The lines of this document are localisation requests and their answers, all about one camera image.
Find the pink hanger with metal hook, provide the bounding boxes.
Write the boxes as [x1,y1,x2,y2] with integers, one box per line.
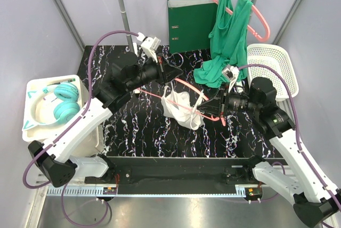
[134,78,226,131]

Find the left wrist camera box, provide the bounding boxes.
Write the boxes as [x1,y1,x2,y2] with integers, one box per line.
[136,32,161,63]

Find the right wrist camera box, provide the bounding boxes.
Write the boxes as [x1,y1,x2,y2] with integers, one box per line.
[222,64,239,93]

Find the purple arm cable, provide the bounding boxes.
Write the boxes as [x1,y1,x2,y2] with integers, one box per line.
[22,30,139,189]
[237,64,341,228]

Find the white perforated plastic basket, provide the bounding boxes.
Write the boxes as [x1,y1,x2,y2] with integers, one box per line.
[247,44,299,102]

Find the teal cat ear headphones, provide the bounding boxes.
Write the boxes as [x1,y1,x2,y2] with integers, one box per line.
[22,82,80,131]

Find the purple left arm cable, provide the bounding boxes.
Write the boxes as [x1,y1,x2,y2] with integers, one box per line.
[22,30,139,189]

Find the white drawer storage box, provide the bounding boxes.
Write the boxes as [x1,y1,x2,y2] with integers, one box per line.
[22,75,88,142]

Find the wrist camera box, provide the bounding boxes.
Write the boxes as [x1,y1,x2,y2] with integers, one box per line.
[136,32,161,63]
[222,64,239,93]

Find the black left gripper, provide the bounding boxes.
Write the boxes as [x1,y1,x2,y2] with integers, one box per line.
[127,52,183,92]

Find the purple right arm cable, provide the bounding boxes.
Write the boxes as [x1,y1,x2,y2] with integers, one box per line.
[237,64,341,228]

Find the pink plastic hanger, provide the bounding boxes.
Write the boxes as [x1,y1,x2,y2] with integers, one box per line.
[208,0,270,46]

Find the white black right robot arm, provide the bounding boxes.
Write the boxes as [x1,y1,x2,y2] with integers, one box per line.
[198,77,340,227]

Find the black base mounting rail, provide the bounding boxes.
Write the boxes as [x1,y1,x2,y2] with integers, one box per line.
[84,156,290,194]

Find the white clothes rack foot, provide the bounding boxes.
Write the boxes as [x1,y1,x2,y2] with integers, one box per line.
[236,80,243,86]

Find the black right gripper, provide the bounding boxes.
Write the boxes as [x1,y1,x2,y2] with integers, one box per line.
[197,82,261,118]

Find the green tank top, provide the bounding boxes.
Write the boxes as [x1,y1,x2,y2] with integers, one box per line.
[193,0,254,89]

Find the white tank top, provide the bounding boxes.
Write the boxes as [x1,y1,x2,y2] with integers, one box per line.
[161,86,205,131]

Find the green ring binder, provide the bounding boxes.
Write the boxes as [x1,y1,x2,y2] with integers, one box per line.
[167,0,217,54]

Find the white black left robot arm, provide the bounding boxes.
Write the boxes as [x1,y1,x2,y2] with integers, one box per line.
[28,52,183,188]

